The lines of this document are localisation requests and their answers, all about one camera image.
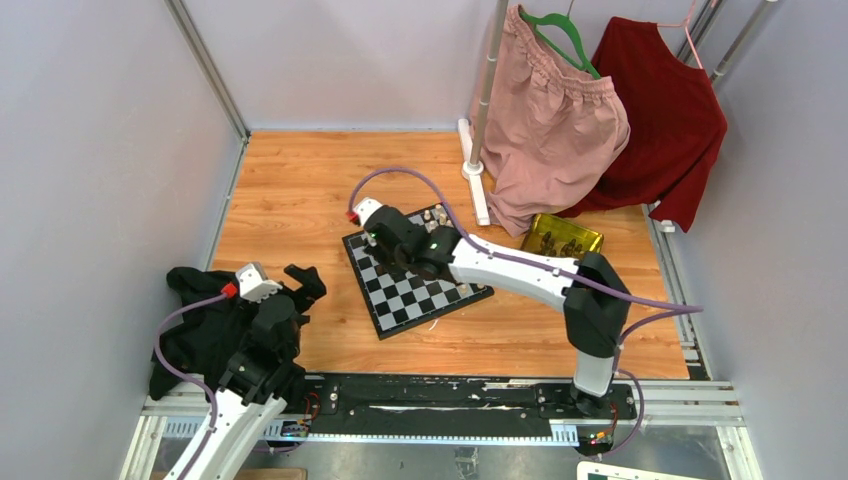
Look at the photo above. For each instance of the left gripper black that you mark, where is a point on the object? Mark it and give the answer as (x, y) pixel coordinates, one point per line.
(311, 289)

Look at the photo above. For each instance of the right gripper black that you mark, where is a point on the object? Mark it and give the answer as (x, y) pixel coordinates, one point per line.
(375, 249)

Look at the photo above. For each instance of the black white chess board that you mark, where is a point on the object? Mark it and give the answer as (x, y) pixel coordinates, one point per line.
(398, 300)

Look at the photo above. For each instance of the yellow transparent piece tray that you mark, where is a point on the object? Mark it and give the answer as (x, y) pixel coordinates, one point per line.
(562, 229)

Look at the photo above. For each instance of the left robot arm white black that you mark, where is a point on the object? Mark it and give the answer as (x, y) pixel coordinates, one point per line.
(256, 387)

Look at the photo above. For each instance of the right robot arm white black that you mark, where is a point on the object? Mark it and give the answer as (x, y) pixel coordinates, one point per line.
(580, 290)

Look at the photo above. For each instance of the row of light chess pieces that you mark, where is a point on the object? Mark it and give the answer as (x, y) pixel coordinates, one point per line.
(437, 217)

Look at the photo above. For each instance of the dark chess pieces in tray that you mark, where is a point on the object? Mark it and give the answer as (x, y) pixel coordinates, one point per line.
(551, 247)

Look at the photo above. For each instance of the white clothes rack stand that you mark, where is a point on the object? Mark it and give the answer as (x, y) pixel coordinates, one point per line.
(472, 131)

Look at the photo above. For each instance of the black cloth heap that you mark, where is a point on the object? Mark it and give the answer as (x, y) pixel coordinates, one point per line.
(206, 338)

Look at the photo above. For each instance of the pink hanging shorts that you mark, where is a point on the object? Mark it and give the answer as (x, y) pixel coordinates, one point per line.
(552, 130)

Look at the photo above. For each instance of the dark red hanging shirt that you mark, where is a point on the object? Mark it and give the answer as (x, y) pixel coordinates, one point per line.
(677, 127)

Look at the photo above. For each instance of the pink clothes hanger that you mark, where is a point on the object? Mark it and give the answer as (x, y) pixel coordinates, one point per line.
(684, 25)

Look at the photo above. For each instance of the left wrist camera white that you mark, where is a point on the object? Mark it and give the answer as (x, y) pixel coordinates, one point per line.
(251, 284)

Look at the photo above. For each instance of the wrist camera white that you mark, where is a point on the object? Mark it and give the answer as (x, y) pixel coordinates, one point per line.
(251, 284)
(363, 210)

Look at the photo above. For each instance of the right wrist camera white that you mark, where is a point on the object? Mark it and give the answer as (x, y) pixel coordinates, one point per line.
(363, 210)

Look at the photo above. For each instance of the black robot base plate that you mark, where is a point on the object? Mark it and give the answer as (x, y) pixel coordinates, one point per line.
(462, 410)

